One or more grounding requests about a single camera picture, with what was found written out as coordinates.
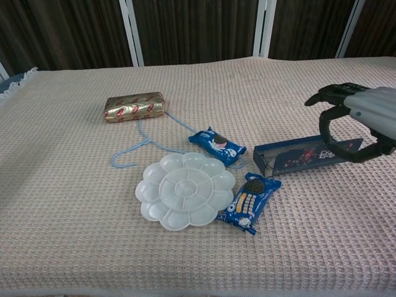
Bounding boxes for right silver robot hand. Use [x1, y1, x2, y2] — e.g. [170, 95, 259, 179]
[304, 82, 396, 164]

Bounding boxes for blue glasses case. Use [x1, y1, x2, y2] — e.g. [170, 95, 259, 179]
[252, 134, 364, 178]

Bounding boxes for blue Oreo packet yellow cookies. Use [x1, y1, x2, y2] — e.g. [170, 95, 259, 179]
[216, 172, 282, 236]

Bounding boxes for blue Oreo packet pink cookie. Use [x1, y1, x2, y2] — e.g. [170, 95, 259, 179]
[187, 126, 248, 168]

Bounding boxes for white flower-shaped paint palette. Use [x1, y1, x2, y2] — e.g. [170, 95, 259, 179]
[135, 152, 236, 231]

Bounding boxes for gold red wrapped package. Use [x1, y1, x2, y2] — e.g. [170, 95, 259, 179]
[103, 91, 165, 124]

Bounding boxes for beige waffle-weave blanket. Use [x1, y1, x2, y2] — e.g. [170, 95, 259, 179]
[0, 55, 396, 293]

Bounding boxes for blue padded table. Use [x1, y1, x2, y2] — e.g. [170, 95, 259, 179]
[0, 71, 24, 93]

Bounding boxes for light blue yarn string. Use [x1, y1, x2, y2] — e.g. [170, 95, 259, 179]
[111, 111, 245, 170]

